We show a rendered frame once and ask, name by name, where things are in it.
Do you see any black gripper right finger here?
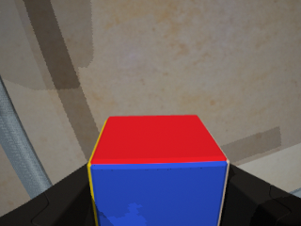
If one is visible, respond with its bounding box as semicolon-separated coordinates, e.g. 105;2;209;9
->
219;163;301;226

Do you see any blue and red cube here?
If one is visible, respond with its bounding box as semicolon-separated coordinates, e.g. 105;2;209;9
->
87;115;230;226

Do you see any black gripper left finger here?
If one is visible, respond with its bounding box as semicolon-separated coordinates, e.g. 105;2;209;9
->
0;162;96;226

